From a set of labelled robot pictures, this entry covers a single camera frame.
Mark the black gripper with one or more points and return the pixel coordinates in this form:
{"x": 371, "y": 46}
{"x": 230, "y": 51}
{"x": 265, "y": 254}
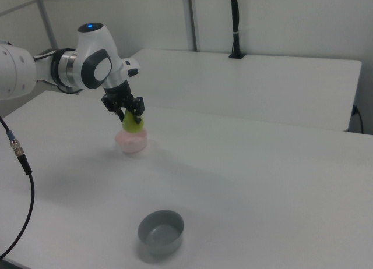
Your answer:
{"x": 119, "y": 95}

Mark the green pear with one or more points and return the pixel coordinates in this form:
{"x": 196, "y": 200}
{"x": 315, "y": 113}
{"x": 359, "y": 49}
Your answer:
{"x": 130, "y": 125}

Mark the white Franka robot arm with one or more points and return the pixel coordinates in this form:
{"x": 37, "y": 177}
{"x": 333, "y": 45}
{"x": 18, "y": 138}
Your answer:
{"x": 93, "y": 56}

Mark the pink bowl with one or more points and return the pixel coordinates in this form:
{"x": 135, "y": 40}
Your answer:
{"x": 132, "y": 143}

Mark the grey bowl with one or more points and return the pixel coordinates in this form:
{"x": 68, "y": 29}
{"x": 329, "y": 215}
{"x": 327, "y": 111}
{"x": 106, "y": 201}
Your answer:
{"x": 161, "y": 234}

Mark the white side table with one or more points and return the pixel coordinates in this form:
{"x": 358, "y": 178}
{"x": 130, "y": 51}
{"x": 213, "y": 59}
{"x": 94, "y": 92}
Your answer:
{"x": 233, "y": 85}

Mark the black pole with clamp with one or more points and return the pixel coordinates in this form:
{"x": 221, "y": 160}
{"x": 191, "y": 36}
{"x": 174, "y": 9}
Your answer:
{"x": 235, "y": 18}

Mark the upright aluminium frame post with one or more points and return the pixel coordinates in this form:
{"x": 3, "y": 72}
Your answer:
{"x": 192, "y": 18}

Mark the slanted aluminium frame post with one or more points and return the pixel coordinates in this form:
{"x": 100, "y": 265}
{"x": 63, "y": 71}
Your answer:
{"x": 46, "y": 18}

